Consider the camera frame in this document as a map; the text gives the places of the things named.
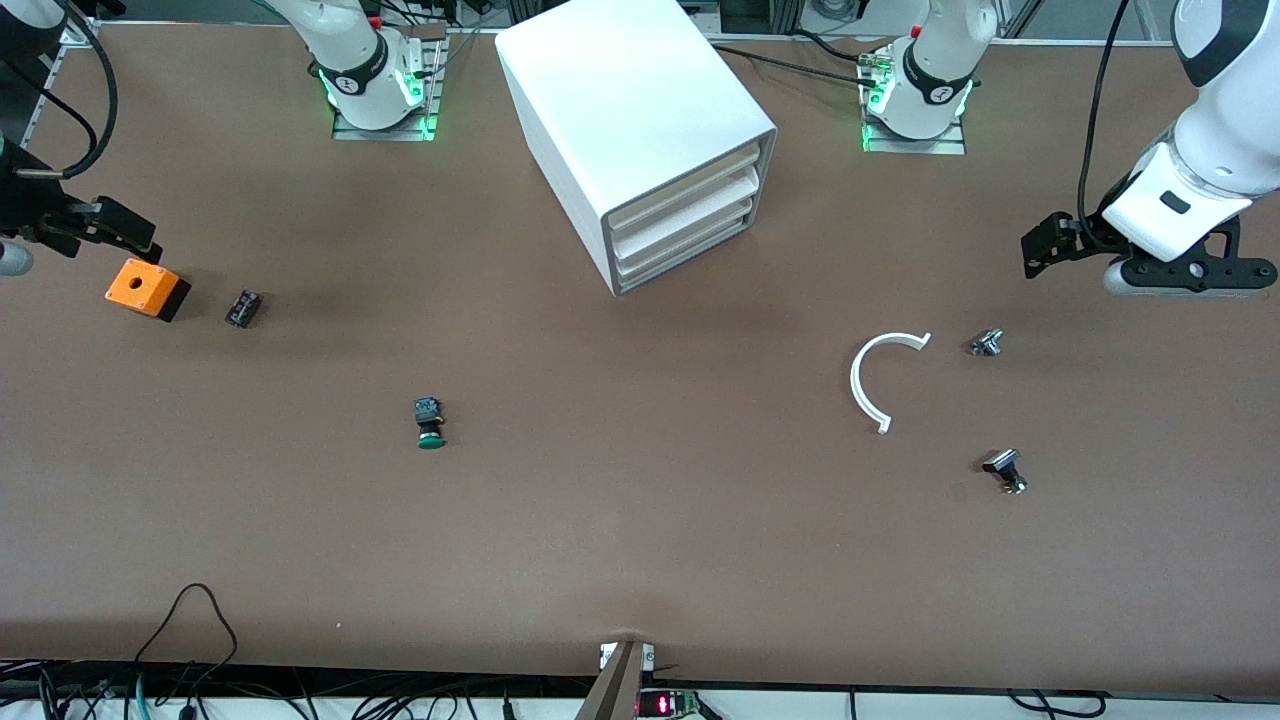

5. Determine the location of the black and silver switch part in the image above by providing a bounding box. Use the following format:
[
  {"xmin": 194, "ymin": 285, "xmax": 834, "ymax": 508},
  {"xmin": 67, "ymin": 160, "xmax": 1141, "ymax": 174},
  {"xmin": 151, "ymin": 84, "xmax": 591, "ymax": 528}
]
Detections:
[{"xmin": 980, "ymin": 447, "xmax": 1030, "ymax": 497}]

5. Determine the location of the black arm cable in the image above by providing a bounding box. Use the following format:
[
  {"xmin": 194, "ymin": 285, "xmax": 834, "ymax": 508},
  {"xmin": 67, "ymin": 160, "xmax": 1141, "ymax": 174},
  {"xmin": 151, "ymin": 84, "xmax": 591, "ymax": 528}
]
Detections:
[
  {"xmin": 0, "ymin": 8, "xmax": 120, "ymax": 183},
  {"xmin": 1077, "ymin": 0, "xmax": 1137, "ymax": 227}
]

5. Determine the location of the device with red display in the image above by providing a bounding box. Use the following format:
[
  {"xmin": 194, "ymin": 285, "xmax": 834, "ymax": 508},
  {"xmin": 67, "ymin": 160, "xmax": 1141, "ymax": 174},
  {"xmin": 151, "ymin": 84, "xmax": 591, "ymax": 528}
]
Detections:
[{"xmin": 637, "ymin": 688, "xmax": 703, "ymax": 720}]

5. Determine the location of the white plastic half ring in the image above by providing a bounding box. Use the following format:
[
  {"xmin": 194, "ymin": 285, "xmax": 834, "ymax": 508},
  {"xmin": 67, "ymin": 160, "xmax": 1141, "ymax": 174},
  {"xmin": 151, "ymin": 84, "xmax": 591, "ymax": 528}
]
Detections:
[{"xmin": 849, "ymin": 330, "xmax": 934, "ymax": 436}]

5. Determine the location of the aluminium frame rail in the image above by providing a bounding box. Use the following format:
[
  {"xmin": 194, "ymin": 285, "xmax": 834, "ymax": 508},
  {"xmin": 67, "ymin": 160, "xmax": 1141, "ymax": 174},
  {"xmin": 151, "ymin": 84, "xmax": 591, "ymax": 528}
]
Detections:
[{"xmin": 20, "ymin": 22, "xmax": 103, "ymax": 153}]

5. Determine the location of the orange button enclosure box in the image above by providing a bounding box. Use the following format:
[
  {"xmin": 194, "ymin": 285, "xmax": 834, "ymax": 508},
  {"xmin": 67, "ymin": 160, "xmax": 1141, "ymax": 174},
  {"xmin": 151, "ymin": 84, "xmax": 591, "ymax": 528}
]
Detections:
[{"xmin": 104, "ymin": 257, "xmax": 193, "ymax": 324}]

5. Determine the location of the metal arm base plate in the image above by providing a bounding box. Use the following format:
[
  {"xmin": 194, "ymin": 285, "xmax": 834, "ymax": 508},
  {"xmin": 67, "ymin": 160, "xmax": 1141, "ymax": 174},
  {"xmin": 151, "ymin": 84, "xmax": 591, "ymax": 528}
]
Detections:
[
  {"xmin": 860, "ymin": 50, "xmax": 968, "ymax": 156},
  {"xmin": 331, "ymin": 25, "xmax": 443, "ymax": 143}
]

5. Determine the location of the green push button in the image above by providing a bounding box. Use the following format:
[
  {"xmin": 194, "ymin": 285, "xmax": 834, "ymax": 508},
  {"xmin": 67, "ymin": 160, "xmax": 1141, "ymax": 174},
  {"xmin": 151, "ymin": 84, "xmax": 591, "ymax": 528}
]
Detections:
[{"xmin": 413, "ymin": 396, "xmax": 448, "ymax": 451}]

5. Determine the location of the thin black looped cable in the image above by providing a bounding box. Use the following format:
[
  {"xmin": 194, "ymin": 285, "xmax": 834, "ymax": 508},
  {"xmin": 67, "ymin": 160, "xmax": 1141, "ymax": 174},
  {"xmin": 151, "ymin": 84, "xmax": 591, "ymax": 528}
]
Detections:
[{"xmin": 133, "ymin": 582, "xmax": 240, "ymax": 693}]

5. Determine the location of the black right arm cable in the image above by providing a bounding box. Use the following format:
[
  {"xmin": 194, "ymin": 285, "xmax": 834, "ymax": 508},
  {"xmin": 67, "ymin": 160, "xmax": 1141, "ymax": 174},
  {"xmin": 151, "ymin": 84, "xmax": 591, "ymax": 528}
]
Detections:
[{"xmin": 0, "ymin": 8, "xmax": 120, "ymax": 183}]

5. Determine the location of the white drawer cabinet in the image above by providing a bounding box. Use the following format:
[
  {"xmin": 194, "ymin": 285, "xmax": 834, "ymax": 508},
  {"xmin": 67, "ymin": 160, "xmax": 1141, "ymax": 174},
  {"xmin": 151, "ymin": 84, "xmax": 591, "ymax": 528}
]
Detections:
[{"xmin": 495, "ymin": 0, "xmax": 779, "ymax": 297}]

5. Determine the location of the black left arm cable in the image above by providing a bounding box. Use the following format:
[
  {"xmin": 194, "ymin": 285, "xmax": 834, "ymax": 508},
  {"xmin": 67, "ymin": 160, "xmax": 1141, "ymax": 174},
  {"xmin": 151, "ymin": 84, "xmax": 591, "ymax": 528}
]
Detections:
[{"xmin": 1077, "ymin": 0, "xmax": 1137, "ymax": 227}]

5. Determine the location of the black table cable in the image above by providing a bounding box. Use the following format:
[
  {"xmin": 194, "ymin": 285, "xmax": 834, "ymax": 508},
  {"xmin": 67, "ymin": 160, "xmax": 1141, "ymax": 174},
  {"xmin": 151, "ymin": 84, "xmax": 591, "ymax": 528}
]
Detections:
[{"xmin": 710, "ymin": 30, "xmax": 887, "ymax": 93}]

